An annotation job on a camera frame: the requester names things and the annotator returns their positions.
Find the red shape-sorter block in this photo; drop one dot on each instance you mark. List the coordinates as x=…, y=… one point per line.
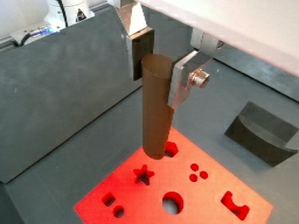
x=183, y=189

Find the grey side panel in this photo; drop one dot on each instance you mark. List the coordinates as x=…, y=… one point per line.
x=59, y=82

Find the dark grey curved block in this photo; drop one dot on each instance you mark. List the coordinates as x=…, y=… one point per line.
x=263, y=134

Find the dark brown oval peg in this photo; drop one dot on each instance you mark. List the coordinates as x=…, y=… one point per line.
x=157, y=114

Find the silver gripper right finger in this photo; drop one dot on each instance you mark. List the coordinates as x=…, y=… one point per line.
x=187, y=68

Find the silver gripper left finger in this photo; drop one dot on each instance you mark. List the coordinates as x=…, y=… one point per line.
x=139, y=35

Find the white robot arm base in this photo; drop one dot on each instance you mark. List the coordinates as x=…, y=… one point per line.
x=65, y=13

